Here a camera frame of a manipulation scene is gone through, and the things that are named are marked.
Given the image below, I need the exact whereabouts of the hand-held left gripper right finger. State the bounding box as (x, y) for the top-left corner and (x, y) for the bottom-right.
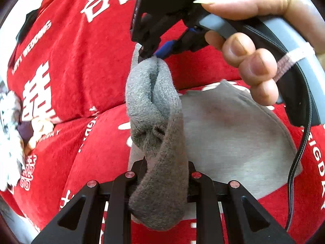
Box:
(187, 161), (296, 244)

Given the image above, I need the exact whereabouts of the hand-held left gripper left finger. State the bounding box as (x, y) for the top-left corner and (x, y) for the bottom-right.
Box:
(32, 158), (148, 244)

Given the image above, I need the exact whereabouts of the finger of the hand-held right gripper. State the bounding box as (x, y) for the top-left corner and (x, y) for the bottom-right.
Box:
(154, 28), (210, 59)
(138, 14), (163, 63)

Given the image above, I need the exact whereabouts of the grey knit sock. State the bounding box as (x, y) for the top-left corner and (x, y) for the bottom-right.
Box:
(125, 55), (190, 232)

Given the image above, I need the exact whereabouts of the grey garment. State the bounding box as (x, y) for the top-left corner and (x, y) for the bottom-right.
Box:
(127, 80), (303, 221)

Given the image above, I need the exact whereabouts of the person's right hand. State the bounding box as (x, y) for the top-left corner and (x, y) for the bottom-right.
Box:
(193, 0), (305, 106)

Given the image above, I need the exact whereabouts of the red printed blanket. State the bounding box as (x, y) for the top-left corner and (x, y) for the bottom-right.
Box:
(0, 0), (325, 244)

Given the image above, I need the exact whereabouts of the cream cloth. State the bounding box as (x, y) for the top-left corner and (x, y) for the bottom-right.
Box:
(24, 118), (55, 155)

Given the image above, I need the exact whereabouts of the purple cloth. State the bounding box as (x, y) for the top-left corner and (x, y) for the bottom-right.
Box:
(17, 121), (35, 145)

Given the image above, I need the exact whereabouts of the black cloth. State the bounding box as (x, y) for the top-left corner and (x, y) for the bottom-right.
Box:
(16, 10), (40, 42)

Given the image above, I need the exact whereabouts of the pale floral cloth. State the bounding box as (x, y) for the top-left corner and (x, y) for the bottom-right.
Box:
(0, 81), (26, 191)

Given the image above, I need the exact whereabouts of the pink elastic band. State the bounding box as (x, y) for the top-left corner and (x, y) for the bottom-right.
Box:
(275, 44), (316, 83)

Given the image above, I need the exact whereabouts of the black cable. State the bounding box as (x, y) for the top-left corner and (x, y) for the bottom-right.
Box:
(285, 18), (313, 232)

